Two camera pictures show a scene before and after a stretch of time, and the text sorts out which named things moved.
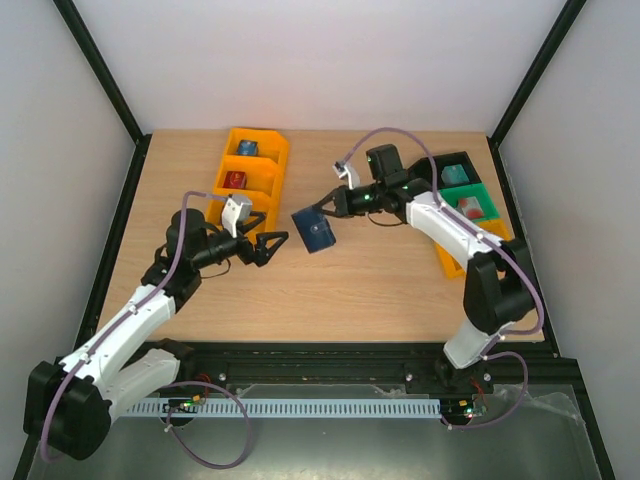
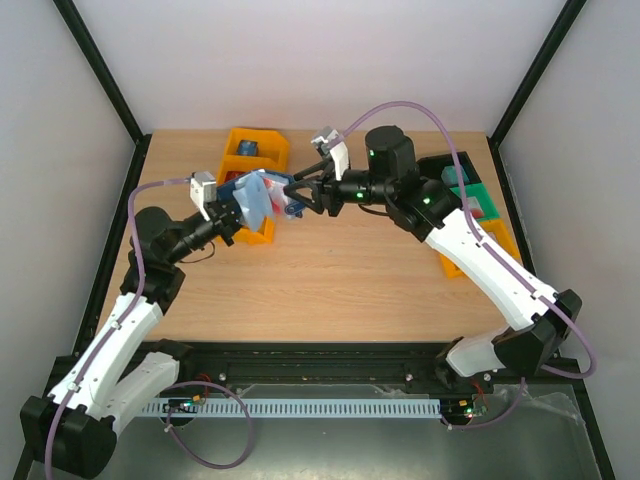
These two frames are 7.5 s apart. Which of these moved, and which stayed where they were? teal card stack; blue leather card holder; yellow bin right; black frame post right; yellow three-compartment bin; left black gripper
Moved: left black gripper; blue leather card holder
Stayed: yellow three-compartment bin; black frame post right; teal card stack; yellow bin right
